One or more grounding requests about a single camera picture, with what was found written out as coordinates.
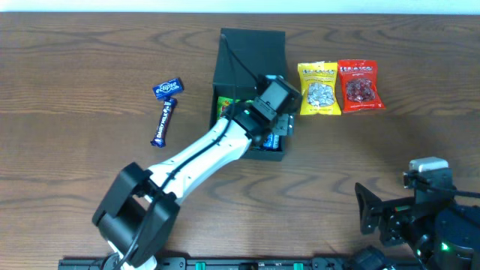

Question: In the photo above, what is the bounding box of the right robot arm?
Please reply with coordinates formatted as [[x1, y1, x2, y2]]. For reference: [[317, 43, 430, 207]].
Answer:
[[355, 168, 479, 269]]

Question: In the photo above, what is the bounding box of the dark green open box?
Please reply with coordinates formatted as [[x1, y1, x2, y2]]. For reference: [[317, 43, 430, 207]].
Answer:
[[206, 27, 289, 163]]

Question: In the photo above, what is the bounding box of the blue cookie pack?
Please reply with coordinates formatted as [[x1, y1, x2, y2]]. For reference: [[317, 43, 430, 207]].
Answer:
[[262, 133, 281, 151]]

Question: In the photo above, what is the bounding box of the red Hacks candy bag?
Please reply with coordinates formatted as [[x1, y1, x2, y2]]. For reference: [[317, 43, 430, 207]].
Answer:
[[337, 59, 386, 113]]

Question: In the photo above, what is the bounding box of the yellow Hacks candy bag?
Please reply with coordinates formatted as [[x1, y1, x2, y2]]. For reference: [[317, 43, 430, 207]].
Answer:
[[297, 61, 341, 116]]

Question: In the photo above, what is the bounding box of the Haribo worms candy bag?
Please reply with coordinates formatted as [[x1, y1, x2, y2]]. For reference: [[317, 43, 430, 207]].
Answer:
[[216, 96, 253, 120]]

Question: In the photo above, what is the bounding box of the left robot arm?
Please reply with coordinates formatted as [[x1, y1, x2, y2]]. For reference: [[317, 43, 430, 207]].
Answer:
[[92, 76, 302, 269]]

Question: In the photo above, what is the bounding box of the blue eclipse gum pack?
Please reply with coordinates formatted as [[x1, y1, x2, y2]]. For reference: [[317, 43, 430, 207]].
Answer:
[[152, 77, 185, 101]]

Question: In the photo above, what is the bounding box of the purple Dairy Milk bar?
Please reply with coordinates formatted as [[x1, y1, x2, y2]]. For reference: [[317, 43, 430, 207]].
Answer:
[[151, 97, 178, 148]]

